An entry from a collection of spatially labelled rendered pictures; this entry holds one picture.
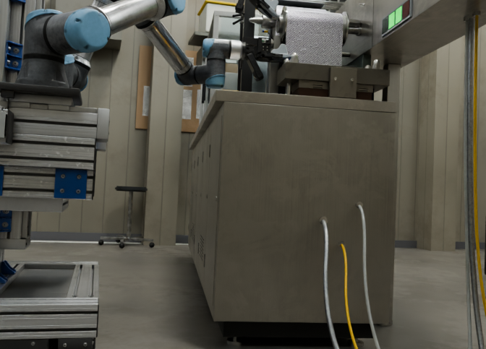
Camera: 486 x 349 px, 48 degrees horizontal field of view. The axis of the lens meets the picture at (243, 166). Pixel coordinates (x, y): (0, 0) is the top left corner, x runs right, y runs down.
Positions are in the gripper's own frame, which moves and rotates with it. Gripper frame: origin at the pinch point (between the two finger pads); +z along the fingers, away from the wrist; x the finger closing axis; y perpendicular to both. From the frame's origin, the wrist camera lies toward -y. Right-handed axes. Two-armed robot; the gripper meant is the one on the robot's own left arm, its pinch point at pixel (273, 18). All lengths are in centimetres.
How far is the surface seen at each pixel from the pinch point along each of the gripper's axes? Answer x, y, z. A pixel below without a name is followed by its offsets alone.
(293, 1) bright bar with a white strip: 24.7, 21.3, -0.3
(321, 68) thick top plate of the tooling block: -25.5, -10.4, 27.1
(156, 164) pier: 304, -72, -7
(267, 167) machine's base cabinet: -31, -52, 37
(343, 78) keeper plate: -27.5, -8.0, 35.6
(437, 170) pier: 341, 129, 216
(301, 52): -5.8, -4.5, 17.8
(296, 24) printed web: -5.8, 2.5, 8.6
